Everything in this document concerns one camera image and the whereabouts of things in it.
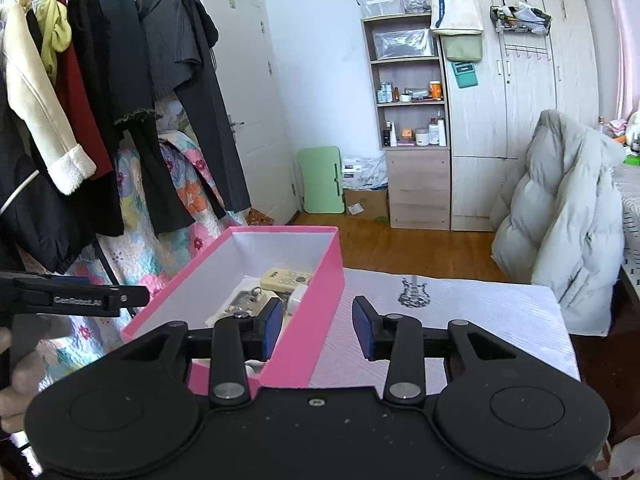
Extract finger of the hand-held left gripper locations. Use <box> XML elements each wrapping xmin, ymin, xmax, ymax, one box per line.
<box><xmin>120</xmin><ymin>286</ymin><xmax>151</xmax><ymax>309</ymax></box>

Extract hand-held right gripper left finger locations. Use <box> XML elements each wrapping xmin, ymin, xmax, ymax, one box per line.
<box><xmin>117</xmin><ymin>297</ymin><xmax>285</xmax><ymax>408</ymax></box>

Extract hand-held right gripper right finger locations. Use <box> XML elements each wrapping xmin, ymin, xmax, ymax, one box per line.
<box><xmin>351</xmin><ymin>296</ymin><xmax>521</xmax><ymax>407</ymax></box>

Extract white charger plug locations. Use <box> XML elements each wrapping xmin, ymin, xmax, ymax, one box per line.
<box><xmin>285</xmin><ymin>284</ymin><xmax>308</xmax><ymax>318</ymax></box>

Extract white power adapter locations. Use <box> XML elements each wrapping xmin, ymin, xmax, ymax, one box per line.
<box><xmin>231</xmin><ymin>286</ymin><xmax>266</xmax><ymax>317</ymax></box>

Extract pink storage box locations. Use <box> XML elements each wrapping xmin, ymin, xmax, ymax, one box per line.
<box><xmin>121</xmin><ymin>226</ymin><xmax>346</xmax><ymax>397</ymax></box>

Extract yellowed remote control with buttons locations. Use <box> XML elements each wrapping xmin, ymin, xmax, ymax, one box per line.
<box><xmin>260</xmin><ymin>267</ymin><xmax>315</xmax><ymax>292</ymax></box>

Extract person's left hand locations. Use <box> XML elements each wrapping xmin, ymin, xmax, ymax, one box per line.
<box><xmin>0</xmin><ymin>329</ymin><xmax>48</xmax><ymax>433</ymax></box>

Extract black jacket white piping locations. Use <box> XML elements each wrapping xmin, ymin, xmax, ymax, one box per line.
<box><xmin>0</xmin><ymin>60</ymin><xmax>126</xmax><ymax>276</ymax></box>

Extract white quilted cloth guitar print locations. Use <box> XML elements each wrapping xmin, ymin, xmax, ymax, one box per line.
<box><xmin>309</xmin><ymin>267</ymin><xmax>582</xmax><ymax>392</ymax></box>

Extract cardboard box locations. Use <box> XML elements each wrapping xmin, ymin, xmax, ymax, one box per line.
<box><xmin>345</xmin><ymin>187</ymin><xmax>390</xmax><ymax>222</ymax></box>

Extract wooden shelf unit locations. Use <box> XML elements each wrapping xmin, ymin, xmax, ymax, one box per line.
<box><xmin>361</xmin><ymin>12</ymin><xmax>452</xmax><ymax>231</ymax></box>

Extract green folding table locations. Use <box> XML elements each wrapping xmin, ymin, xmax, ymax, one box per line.
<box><xmin>298</xmin><ymin>146</ymin><xmax>346</xmax><ymax>214</ymax></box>

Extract white printed boxes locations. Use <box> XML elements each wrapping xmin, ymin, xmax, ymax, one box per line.
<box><xmin>342</xmin><ymin>156</ymin><xmax>387</xmax><ymax>191</ymax></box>

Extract red garment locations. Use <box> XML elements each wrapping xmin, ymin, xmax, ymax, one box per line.
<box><xmin>54</xmin><ymin>0</ymin><xmax>115</xmax><ymax>179</ymax></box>

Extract black hooded garment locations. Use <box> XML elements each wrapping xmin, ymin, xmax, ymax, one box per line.
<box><xmin>172</xmin><ymin>0</ymin><xmax>252</xmax><ymax>212</ymax></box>

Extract cream coat fleece cuff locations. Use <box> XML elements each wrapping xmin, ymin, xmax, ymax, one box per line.
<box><xmin>2</xmin><ymin>2</ymin><xmax>97</xmax><ymax>196</ymax></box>

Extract pale puffer jacket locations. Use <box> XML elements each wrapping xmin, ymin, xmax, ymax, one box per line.
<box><xmin>491</xmin><ymin>109</ymin><xmax>627</xmax><ymax>336</ymax></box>

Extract long black garment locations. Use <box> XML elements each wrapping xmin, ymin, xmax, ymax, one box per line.
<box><xmin>66</xmin><ymin>0</ymin><xmax>197</xmax><ymax>238</ymax></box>

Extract white door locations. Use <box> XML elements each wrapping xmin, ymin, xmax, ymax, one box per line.
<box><xmin>192</xmin><ymin>0</ymin><xmax>302</xmax><ymax>223</ymax></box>

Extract grey ribbed shirt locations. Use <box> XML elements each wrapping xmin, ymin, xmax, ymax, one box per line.
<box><xmin>135</xmin><ymin>0</ymin><xmax>203</xmax><ymax>103</ymax></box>

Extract light wooden wardrobe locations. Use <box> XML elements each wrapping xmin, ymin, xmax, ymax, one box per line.
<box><xmin>427</xmin><ymin>0</ymin><xmax>601</xmax><ymax>233</ymax></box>

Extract yellow-green garment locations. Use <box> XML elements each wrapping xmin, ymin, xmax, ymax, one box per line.
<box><xmin>36</xmin><ymin>0</ymin><xmax>69</xmax><ymax>75</ymax></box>

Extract teal small pouch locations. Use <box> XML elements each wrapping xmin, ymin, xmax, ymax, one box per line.
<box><xmin>451</xmin><ymin>60</ymin><xmax>479</xmax><ymax>89</ymax></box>

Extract clear plastic bag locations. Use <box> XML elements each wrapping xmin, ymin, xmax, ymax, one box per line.
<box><xmin>372</xmin><ymin>27</ymin><xmax>437</xmax><ymax>59</ymax></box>

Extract green pouch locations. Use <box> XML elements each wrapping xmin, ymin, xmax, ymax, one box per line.
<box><xmin>440</xmin><ymin>32</ymin><xmax>484</xmax><ymax>64</ymax></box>

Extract clear plastic storage container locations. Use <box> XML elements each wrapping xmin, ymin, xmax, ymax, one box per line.
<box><xmin>356</xmin><ymin>0</ymin><xmax>405</xmax><ymax>19</ymax></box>

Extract pink curtain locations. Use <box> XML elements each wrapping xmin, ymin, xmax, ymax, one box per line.
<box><xmin>606</xmin><ymin>0</ymin><xmax>640</xmax><ymax>123</ymax></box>

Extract white tote bag blue handles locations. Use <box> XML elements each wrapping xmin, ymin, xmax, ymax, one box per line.
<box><xmin>430</xmin><ymin>0</ymin><xmax>485</xmax><ymax>37</ymax></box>

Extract black wire door basket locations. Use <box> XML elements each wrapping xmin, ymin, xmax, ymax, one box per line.
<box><xmin>489</xmin><ymin>2</ymin><xmax>554</xmax><ymax>61</ymax></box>

